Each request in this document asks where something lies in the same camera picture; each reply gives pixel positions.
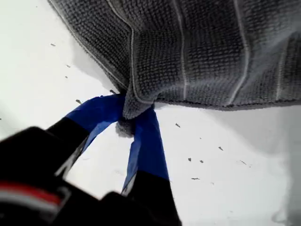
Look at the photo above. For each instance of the grey striped square towel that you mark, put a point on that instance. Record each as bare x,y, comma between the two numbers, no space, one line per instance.
188,51

